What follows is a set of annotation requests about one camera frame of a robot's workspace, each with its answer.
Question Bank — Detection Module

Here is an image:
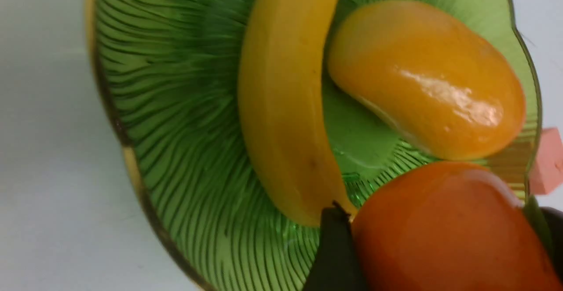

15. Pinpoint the green glass leaf plate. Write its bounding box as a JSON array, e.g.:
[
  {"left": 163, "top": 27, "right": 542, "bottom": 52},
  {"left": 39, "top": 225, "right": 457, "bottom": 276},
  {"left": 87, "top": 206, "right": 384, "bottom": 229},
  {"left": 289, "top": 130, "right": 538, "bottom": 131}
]
[{"left": 85, "top": 0, "right": 543, "bottom": 291}]

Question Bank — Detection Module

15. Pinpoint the yellow toy mango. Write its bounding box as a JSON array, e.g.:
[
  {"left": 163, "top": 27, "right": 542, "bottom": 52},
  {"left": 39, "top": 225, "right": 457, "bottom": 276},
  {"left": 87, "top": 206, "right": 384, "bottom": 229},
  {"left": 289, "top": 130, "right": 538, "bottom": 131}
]
[{"left": 327, "top": 0, "right": 526, "bottom": 160}]

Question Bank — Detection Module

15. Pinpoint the yellow toy banana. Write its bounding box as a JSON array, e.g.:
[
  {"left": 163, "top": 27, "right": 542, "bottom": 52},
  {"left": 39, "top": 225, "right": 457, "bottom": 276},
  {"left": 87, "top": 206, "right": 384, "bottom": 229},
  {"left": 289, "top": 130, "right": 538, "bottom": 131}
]
[{"left": 238, "top": 0, "right": 357, "bottom": 227}]

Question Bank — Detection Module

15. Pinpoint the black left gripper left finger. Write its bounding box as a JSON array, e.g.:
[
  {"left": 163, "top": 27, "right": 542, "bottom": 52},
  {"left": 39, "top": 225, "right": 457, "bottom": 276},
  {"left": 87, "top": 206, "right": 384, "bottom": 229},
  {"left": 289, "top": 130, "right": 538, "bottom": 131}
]
[{"left": 302, "top": 201, "right": 368, "bottom": 291}]

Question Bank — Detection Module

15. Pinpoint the orange foam cube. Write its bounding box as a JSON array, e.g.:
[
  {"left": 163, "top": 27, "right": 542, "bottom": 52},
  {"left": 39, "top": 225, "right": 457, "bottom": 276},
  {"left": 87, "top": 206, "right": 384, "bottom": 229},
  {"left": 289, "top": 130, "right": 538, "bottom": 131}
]
[{"left": 529, "top": 127, "right": 563, "bottom": 195}]

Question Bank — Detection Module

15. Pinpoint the orange toy persimmon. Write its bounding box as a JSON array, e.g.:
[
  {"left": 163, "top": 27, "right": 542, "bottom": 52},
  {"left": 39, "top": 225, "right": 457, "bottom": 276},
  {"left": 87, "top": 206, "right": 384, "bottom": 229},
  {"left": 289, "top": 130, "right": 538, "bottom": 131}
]
[{"left": 351, "top": 161, "right": 562, "bottom": 291}]

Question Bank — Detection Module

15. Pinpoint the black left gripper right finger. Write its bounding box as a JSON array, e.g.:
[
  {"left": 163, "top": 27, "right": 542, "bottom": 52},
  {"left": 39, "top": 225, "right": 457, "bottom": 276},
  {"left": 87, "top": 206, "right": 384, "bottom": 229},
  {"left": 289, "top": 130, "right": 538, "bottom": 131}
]
[{"left": 541, "top": 207, "right": 563, "bottom": 283}]

